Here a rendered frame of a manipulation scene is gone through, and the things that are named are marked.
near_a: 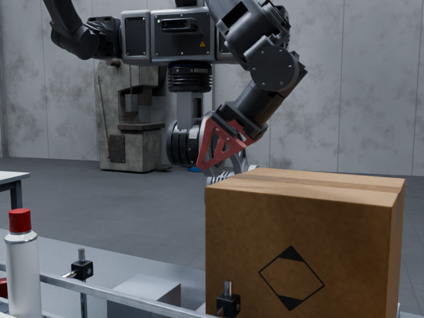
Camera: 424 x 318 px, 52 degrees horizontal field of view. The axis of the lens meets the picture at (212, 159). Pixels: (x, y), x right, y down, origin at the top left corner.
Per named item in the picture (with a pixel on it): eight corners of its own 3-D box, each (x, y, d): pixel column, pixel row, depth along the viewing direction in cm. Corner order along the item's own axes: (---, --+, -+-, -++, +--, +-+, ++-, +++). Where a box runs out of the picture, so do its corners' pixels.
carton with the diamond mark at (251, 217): (204, 333, 78) (204, 185, 75) (255, 283, 99) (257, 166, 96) (382, 384, 64) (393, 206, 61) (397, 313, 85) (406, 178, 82)
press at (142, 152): (183, 166, 825) (182, 26, 790) (157, 177, 711) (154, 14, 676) (120, 163, 865) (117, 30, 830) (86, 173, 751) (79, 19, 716)
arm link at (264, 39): (270, 4, 65) (227, 43, 67) (255, -15, 54) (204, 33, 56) (321, 66, 64) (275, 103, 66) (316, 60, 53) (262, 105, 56)
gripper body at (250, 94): (215, 111, 62) (248, 70, 60) (232, 108, 72) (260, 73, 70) (250, 141, 61) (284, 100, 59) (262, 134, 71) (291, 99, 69)
